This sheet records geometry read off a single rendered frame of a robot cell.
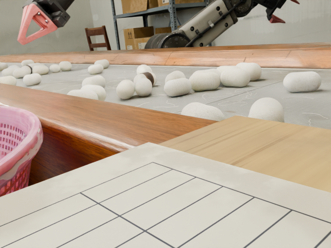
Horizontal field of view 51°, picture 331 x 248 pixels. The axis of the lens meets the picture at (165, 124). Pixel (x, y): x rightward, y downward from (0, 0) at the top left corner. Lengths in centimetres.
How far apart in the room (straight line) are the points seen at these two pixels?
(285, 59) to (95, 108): 34
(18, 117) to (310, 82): 24
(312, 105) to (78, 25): 531
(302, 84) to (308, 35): 240
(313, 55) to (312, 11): 222
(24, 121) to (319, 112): 20
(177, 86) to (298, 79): 12
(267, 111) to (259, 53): 34
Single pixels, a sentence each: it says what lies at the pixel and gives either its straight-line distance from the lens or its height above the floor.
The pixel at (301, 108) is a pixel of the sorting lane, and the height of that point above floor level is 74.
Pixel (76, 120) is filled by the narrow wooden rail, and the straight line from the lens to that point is 21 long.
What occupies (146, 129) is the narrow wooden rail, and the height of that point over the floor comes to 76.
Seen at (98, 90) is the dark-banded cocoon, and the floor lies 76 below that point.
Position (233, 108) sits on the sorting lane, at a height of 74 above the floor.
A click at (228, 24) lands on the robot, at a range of 119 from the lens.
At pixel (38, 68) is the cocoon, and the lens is 79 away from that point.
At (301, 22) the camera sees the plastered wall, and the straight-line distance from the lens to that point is 276.
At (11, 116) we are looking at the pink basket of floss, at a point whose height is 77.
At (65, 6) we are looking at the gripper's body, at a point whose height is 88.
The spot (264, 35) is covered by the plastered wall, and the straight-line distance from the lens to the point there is 296.
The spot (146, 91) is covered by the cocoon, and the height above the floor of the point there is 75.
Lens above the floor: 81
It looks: 16 degrees down
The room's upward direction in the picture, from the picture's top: 6 degrees counter-clockwise
